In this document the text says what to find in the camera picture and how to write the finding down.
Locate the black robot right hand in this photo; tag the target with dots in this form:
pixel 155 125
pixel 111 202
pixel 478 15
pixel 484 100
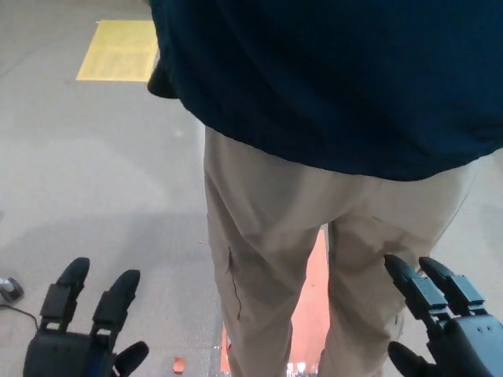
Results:
pixel 467 345

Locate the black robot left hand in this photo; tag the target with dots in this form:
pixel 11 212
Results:
pixel 59 353

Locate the navy blue coat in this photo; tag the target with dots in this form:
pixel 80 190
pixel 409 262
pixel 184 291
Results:
pixel 314 78

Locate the small orange floor scrap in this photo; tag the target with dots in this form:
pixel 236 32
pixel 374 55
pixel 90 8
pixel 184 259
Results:
pixel 180 365

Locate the orange floor mat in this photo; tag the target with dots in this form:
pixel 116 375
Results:
pixel 314 282

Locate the beige trousers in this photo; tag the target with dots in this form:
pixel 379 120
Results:
pixel 267 216

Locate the yellow floor mat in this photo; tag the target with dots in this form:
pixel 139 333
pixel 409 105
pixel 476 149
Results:
pixel 118 51

